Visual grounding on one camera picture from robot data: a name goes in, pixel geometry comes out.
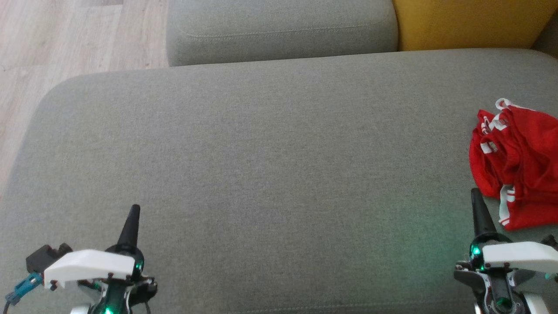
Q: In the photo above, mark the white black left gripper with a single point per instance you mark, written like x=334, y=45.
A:
x=87, y=266

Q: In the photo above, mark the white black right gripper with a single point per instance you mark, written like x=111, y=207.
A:
x=523, y=255

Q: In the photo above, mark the red Bulls basketball jersey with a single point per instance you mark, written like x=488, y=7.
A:
x=523, y=148

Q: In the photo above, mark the large grey sofa chaise cushion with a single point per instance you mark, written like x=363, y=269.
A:
x=261, y=174

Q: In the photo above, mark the large yellow sofa backrest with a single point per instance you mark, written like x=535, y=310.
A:
x=471, y=22

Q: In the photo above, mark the grey sofa seat cushion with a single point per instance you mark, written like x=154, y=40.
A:
x=279, y=30

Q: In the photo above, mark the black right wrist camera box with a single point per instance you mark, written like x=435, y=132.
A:
x=550, y=241

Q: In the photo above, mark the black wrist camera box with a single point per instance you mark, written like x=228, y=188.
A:
x=550, y=241
x=48, y=257

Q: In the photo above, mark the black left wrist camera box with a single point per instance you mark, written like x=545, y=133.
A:
x=48, y=257

